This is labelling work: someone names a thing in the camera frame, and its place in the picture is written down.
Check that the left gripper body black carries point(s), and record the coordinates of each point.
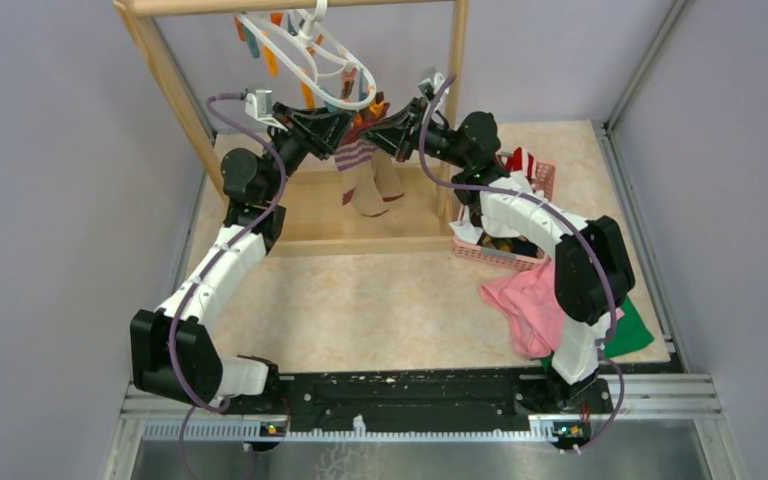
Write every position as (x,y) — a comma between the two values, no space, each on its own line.
(293,142)

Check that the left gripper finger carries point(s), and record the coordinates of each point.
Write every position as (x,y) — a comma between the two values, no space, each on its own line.
(323,143)
(313,119)

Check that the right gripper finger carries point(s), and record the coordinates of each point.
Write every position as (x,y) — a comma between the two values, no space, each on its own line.
(404,120)
(395,141)

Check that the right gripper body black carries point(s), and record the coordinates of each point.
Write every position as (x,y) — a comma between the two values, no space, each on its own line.
(433,139)

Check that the purple striped sock maroon cuff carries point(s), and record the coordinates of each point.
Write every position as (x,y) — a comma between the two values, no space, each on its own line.
(384,174)

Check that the purple striped tan sock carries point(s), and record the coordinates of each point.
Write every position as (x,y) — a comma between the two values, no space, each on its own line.
(354,163)

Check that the white round clip hanger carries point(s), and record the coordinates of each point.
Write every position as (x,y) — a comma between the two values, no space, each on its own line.
(296,41)

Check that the brown sock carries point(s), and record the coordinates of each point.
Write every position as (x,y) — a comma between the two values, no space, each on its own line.
(354,85)

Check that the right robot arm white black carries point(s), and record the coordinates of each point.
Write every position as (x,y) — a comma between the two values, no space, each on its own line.
(593,272)

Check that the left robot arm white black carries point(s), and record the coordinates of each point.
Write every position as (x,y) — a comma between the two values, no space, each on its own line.
(173,354)

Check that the red white striped sock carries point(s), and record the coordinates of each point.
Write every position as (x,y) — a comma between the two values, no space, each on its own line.
(520,160)

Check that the pink plastic basket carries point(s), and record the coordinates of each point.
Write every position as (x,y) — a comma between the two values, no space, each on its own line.
(513,253)

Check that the pink cloth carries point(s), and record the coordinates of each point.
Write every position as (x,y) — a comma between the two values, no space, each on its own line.
(527,300)

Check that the green cloth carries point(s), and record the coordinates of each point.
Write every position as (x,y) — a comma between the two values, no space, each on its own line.
(631,334)

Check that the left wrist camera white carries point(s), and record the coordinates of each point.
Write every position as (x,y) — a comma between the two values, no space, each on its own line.
(258,103)

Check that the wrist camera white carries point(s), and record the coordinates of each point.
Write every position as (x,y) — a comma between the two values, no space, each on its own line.
(430,83)
(258,103)

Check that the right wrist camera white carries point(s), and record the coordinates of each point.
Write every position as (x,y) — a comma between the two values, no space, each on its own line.
(430,83)

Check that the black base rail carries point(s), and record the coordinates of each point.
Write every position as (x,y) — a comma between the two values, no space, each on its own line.
(429,404)

